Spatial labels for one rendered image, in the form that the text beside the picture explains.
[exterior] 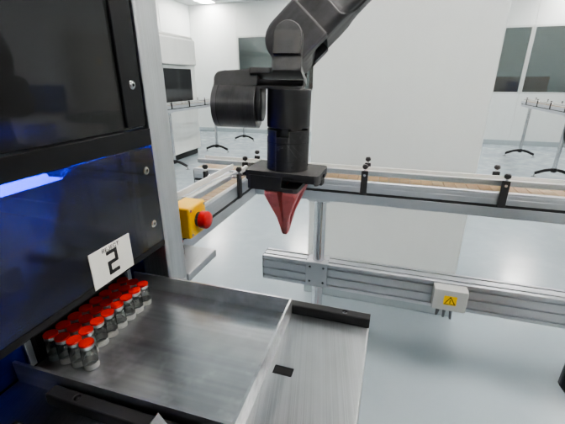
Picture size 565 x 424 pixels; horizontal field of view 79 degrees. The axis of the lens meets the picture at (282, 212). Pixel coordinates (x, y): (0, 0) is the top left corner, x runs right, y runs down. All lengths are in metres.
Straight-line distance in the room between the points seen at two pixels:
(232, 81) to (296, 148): 0.12
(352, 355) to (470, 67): 1.55
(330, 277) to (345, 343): 0.94
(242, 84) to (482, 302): 1.32
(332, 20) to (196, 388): 0.51
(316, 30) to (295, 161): 0.16
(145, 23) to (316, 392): 0.63
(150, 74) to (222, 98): 0.23
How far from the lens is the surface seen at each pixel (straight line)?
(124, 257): 0.63
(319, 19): 0.46
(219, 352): 0.60
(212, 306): 0.70
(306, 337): 0.62
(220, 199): 1.14
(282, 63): 0.44
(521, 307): 1.63
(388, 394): 1.78
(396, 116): 1.90
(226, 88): 0.47
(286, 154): 0.45
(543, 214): 1.44
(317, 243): 1.49
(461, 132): 1.93
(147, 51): 0.67
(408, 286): 1.52
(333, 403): 0.54
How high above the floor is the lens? 1.29
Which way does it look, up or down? 21 degrees down
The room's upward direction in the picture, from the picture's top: straight up
